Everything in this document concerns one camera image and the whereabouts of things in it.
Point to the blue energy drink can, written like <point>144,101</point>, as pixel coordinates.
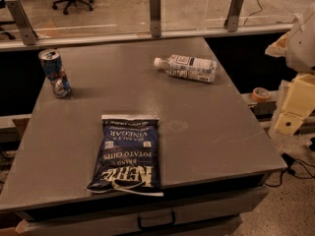
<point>51,63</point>

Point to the blue potato chips bag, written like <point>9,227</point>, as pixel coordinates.
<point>127,159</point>

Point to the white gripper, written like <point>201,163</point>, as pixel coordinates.
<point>304,46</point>

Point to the grey table drawer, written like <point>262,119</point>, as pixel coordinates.
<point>211,215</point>

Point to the metal glass rail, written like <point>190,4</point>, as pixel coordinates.
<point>62,42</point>

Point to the left metal glass bracket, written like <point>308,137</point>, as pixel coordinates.
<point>28,35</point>

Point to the clear plastic water bottle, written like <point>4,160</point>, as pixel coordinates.
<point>187,67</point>

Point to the metal glass bracket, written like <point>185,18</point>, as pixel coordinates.
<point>232,19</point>
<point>155,18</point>
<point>28,35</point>

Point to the right metal glass bracket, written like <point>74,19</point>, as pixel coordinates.
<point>232,19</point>

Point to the black drawer handle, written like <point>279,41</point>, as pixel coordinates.
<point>156,223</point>

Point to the middle metal glass bracket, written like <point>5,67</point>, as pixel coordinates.
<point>155,18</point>

